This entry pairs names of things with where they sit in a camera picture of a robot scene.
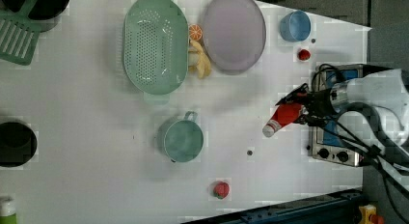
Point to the black round pot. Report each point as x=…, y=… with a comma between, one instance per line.
x=18, y=144

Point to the black pan top left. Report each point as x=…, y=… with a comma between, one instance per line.
x=46, y=12

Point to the peeled banana toy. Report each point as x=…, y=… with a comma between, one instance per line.
x=198, y=60

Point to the small red tomato toy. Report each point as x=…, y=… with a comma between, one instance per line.
x=304, y=55

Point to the lilac round plate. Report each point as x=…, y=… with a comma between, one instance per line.
x=234, y=33

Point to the yellow red emergency button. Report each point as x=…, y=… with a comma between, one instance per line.
x=370, y=216

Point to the black toaster oven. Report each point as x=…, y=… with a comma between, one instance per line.
x=323, y=145

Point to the blue small bowl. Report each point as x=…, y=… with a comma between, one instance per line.
x=295, y=27

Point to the green mug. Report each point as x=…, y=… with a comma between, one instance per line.
x=181, y=139

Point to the green slotted spatula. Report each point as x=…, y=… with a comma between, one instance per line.
x=19, y=35

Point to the orange slice toy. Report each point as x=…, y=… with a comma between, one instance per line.
x=195, y=32

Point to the green white bottle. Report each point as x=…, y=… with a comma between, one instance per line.
x=7, y=211

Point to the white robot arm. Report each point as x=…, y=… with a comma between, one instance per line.
x=372, y=110

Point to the red strawberry toy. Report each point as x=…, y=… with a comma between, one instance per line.
x=221, y=190

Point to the red ketchup bottle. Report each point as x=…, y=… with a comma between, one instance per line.
x=283, y=116

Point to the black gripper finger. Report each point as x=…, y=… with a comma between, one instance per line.
x=301, y=120
x=295, y=95

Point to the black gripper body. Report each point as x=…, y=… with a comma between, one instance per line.
x=319, y=108

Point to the blue metal frame rail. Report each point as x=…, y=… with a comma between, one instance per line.
x=334, y=208

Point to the green perforated colander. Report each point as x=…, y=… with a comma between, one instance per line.
x=155, y=48

